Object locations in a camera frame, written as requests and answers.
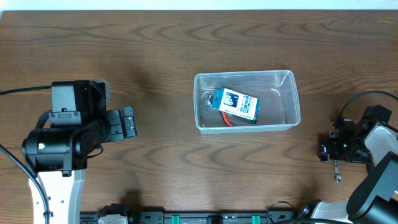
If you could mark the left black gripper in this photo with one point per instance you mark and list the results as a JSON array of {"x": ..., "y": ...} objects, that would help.
[{"x": 115, "y": 125}]

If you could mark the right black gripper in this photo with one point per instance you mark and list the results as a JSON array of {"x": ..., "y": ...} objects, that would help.
[{"x": 331, "y": 149}]

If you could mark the silver wrench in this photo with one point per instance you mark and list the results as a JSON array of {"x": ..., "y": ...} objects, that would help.
[{"x": 338, "y": 178}]

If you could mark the small claw hammer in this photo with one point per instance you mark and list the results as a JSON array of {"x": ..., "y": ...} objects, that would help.
[{"x": 208, "y": 102}]

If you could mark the blue white cardboard box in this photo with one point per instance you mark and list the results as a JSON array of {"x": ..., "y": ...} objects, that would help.
[{"x": 236, "y": 104}]

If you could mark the clear plastic storage container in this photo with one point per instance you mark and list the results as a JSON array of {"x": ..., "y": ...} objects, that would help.
[{"x": 279, "y": 105}]

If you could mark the red handled pliers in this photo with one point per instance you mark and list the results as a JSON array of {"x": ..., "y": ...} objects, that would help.
[{"x": 226, "y": 120}]

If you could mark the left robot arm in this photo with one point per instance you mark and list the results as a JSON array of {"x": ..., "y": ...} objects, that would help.
[{"x": 57, "y": 150}]

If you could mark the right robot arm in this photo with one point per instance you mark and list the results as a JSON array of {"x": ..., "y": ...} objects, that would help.
[{"x": 372, "y": 142}]

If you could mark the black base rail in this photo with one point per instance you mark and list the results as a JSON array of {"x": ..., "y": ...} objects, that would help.
[{"x": 117, "y": 213}]

